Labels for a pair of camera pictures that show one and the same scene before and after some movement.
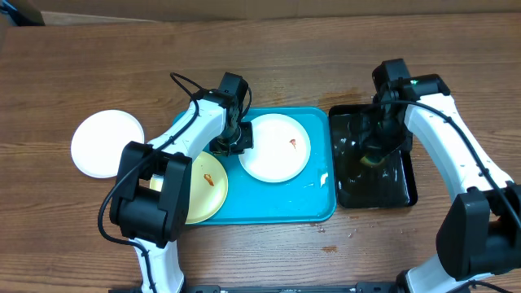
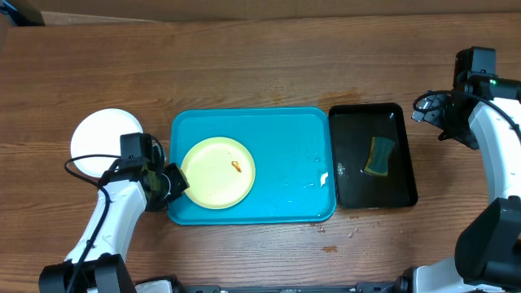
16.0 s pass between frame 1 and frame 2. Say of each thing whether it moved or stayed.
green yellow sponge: moved
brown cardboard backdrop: stayed
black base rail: stayed
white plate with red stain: moved
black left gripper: moved
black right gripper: moved
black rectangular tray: stayed
